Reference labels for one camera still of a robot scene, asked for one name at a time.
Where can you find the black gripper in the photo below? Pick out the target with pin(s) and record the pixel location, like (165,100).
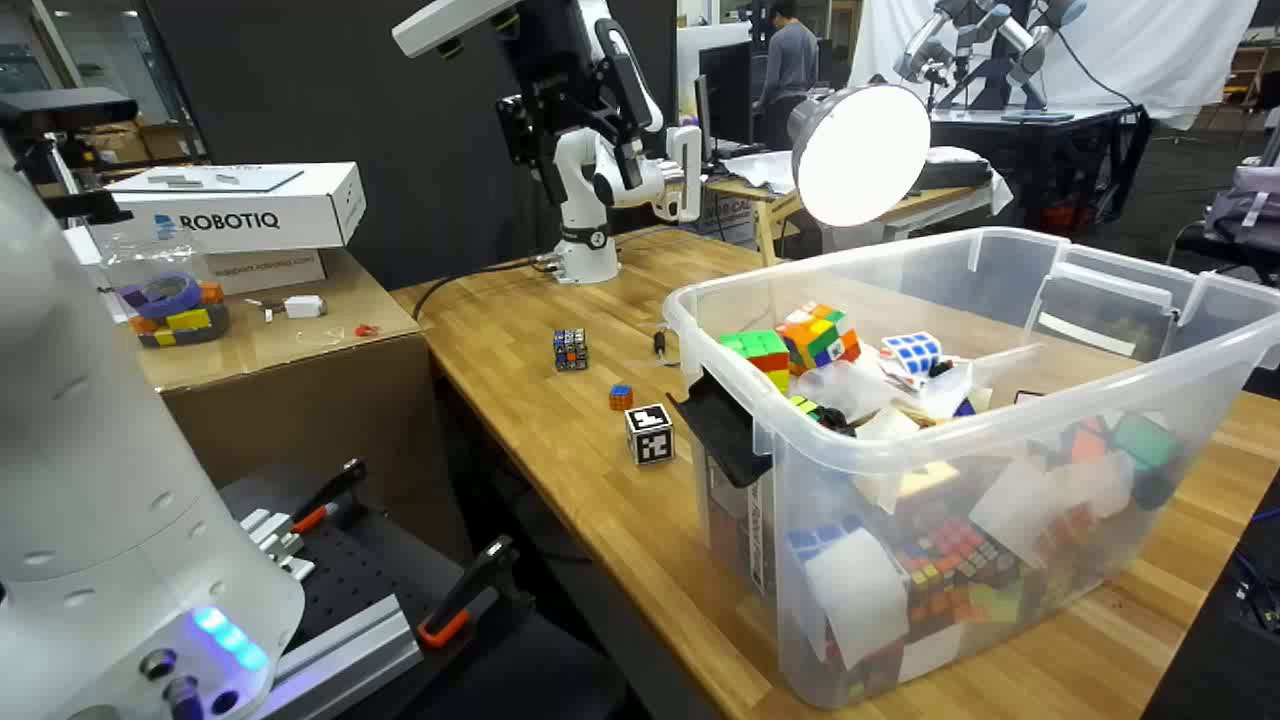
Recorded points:
(549,44)

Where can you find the black and white patterned cube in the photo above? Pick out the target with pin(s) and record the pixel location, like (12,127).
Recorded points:
(650,434)

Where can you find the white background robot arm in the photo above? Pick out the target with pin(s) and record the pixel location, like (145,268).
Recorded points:
(621,163)

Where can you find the grey background robot arm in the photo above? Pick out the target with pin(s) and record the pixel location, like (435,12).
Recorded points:
(983,44)

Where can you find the white Robotiq cardboard box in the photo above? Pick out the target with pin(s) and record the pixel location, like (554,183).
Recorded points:
(240,207)

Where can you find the brown cardboard box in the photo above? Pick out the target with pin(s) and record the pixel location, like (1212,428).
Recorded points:
(307,386)

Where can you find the clear plastic storage box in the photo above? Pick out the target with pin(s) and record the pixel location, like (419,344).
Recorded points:
(1012,443)

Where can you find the small dark Rubik's cube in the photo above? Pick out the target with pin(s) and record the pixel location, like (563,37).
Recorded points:
(569,349)

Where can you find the small dark grey block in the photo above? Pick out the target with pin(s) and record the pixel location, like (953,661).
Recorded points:
(665,344)

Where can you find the small red chip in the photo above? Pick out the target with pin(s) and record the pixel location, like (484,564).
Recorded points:
(366,329)

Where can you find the person in grey shirt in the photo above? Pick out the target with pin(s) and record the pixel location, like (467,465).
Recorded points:
(789,66)

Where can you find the small red and blue block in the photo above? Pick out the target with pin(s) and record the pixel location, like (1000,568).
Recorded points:
(621,396)

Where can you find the small white block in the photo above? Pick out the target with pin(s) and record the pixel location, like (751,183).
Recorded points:
(300,307)

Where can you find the round white lamp diffuser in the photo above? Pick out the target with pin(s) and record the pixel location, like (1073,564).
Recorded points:
(865,153)

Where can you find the orange multicolour puzzle cube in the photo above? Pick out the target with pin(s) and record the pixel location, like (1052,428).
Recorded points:
(816,335)

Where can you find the tub of colourful blocks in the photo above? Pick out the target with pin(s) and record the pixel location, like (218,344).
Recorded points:
(176,315)

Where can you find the black clamp with orange tip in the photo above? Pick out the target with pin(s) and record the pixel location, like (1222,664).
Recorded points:
(467,595)
(327,492)

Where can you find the blue and white puzzle cube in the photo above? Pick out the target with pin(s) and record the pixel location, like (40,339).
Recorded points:
(914,352)

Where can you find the black background table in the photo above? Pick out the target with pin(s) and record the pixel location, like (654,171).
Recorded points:
(1052,165)

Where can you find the dark multicolour Rubik's cube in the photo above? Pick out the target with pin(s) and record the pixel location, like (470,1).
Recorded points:
(961,568)

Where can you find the white hanging sheet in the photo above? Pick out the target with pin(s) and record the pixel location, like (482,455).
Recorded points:
(1146,55)

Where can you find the green and black puzzle cube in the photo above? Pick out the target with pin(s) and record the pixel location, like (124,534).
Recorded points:
(1146,445)

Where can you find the aluminium extrusion rail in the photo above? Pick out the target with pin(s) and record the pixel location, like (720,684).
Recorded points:
(349,648)

